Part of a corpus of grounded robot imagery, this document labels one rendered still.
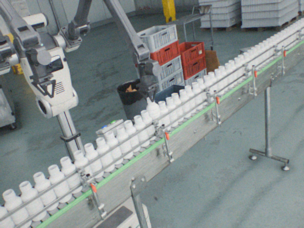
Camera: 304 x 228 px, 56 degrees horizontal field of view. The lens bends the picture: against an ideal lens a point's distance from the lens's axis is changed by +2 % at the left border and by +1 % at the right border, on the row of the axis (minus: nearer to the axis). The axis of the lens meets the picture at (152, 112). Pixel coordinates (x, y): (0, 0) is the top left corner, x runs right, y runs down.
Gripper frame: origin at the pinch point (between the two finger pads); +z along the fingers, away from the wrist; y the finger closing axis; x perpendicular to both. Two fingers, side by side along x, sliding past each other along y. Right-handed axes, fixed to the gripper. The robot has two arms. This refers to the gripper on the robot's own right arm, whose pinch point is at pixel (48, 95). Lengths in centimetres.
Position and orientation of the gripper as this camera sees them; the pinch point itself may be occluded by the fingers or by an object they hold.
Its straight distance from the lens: 132.1
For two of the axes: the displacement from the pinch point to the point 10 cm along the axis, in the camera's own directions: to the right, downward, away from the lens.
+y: 6.9, 1.9, -7.0
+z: 1.8, 8.9, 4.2
